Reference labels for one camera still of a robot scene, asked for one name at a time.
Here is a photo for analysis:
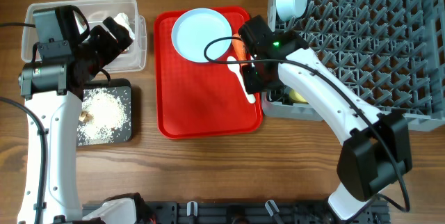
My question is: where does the white plastic spoon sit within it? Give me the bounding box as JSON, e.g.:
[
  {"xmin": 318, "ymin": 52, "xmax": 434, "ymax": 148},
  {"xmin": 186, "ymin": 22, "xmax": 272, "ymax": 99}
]
[{"xmin": 227, "ymin": 63, "xmax": 256, "ymax": 104}]

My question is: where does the white tissue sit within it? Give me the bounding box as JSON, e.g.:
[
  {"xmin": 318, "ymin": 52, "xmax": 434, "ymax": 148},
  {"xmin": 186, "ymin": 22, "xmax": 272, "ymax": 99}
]
[{"xmin": 113, "ymin": 13, "xmax": 135, "ymax": 40}]

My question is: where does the orange carrot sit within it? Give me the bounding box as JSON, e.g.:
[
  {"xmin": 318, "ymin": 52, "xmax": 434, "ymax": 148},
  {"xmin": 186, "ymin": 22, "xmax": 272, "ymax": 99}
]
[{"xmin": 232, "ymin": 33, "xmax": 247, "ymax": 61}]

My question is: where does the yellow plastic cup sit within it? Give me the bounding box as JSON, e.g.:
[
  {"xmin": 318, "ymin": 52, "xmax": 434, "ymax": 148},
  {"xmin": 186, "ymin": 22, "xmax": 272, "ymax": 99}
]
[{"xmin": 289, "ymin": 90, "xmax": 307, "ymax": 104}]

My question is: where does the light blue plate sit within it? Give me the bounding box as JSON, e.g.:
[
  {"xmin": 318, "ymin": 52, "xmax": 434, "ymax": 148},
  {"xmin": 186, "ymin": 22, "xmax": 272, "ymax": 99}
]
[{"xmin": 171, "ymin": 8, "xmax": 232, "ymax": 63}]

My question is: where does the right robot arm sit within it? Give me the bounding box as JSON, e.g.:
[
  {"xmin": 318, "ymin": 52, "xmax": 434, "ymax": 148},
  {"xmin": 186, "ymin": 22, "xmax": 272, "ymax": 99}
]
[{"xmin": 238, "ymin": 15, "xmax": 412, "ymax": 223}]

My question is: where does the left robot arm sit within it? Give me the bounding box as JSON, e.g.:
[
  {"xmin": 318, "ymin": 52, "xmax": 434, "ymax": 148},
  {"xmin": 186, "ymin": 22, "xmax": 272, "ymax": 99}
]
[{"xmin": 17, "ymin": 5, "xmax": 153, "ymax": 223}]

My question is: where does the clear plastic bin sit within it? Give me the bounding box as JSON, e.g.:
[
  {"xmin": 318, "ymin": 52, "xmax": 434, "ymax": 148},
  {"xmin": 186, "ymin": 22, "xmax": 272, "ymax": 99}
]
[{"xmin": 25, "ymin": 0, "xmax": 147, "ymax": 73}]

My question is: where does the black tray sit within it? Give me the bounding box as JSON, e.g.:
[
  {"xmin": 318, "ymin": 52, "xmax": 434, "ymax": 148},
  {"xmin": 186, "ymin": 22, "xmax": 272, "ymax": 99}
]
[{"xmin": 74, "ymin": 78, "xmax": 134, "ymax": 147}]

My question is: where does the spilled white rice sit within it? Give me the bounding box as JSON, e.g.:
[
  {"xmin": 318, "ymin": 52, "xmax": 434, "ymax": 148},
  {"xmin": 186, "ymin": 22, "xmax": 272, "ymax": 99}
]
[{"xmin": 76, "ymin": 88, "xmax": 132, "ymax": 145}]

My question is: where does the red plastic tray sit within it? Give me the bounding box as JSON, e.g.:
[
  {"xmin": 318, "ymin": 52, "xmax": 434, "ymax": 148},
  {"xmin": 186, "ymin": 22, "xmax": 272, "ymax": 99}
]
[{"xmin": 154, "ymin": 10, "xmax": 263, "ymax": 139}]

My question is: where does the brown food chunk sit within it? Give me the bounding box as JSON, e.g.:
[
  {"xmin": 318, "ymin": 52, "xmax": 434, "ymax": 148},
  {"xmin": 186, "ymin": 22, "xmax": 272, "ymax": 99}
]
[{"xmin": 79, "ymin": 111, "xmax": 93, "ymax": 123}]

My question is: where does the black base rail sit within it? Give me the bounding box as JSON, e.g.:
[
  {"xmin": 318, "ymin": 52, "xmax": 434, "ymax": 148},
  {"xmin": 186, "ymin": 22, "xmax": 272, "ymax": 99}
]
[{"xmin": 81, "ymin": 199, "xmax": 391, "ymax": 224}]

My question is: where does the right black cable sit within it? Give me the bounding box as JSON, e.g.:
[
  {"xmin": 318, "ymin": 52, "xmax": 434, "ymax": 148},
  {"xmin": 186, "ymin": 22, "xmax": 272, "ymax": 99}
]
[{"xmin": 203, "ymin": 36, "xmax": 412, "ymax": 214}]

